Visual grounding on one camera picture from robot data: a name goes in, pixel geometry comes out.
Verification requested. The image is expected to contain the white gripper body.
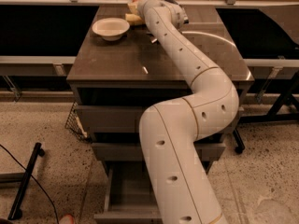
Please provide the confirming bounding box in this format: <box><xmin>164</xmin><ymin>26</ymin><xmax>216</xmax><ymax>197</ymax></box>
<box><xmin>137</xmin><ymin>0</ymin><xmax>162</xmax><ymax>18</ymax></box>

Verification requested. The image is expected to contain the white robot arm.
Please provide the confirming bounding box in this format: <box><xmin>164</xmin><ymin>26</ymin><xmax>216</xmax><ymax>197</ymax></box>
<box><xmin>134</xmin><ymin>0</ymin><xmax>239</xmax><ymax>224</ymax></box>

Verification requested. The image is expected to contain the yellow sponge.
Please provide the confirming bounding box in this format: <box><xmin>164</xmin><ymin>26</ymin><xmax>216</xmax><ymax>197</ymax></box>
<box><xmin>125</xmin><ymin>13</ymin><xmax>144</xmax><ymax>26</ymax></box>

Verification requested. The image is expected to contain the white bowl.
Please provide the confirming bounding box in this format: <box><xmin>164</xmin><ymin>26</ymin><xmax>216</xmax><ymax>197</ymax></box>
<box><xmin>92</xmin><ymin>18</ymin><xmax>130</xmax><ymax>41</ymax></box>

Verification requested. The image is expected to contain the blue chip bag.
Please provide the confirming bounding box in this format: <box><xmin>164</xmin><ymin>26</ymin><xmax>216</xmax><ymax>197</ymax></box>
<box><xmin>145</xmin><ymin>0</ymin><xmax>188</xmax><ymax>45</ymax></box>

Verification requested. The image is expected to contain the grey drawer cabinet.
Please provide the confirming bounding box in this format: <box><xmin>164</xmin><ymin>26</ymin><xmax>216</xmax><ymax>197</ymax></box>
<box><xmin>66</xmin><ymin>5</ymin><xmax>254</xmax><ymax>224</ymax></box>

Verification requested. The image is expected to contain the top drawer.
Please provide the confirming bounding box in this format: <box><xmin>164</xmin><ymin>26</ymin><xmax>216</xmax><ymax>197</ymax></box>
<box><xmin>77</xmin><ymin>105</ymin><xmax>237</xmax><ymax>139</ymax></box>

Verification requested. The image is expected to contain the middle drawer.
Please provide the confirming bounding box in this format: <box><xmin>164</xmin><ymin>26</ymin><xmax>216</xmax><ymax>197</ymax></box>
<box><xmin>92</xmin><ymin>143</ymin><xmax>226</xmax><ymax>161</ymax></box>

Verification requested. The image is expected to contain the open bottom drawer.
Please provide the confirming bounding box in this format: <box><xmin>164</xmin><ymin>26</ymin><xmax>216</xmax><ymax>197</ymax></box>
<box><xmin>93</xmin><ymin>161</ymin><xmax>216</xmax><ymax>224</ymax></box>

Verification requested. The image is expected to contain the red white shoe tip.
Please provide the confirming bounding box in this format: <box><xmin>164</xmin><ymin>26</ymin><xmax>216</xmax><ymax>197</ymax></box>
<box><xmin>59</xmin><ymin>215</ymin><xmax>75</xmax><ymax>224</ymax></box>

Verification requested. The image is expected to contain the black metal stand leg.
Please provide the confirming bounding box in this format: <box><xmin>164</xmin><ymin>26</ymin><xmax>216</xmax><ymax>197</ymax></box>
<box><xmin>7</xmin><ymin>143</ymin><xmax>45</xmax><ymax>220</ymax></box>

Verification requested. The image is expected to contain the wire mesh basket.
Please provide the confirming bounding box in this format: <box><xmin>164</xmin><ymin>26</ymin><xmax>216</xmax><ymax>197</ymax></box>
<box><xmin>64</xmin><ymin>102</ymin><xmax>90</xmax><ymax>142</ymax></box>

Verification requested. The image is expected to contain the black table leg frame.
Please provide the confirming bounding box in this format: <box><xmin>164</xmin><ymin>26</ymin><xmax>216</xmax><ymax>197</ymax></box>
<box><xmin>232</xmin><ymin>68</ymin><xmax>299</xmax><ymax>155</ymax></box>

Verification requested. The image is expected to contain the black cable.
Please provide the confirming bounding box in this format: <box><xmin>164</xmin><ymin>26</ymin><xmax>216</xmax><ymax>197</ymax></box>
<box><xmin>0</xmin><ymin>144</ymin><xmax>60</xmax><ymax>224</ymax></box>

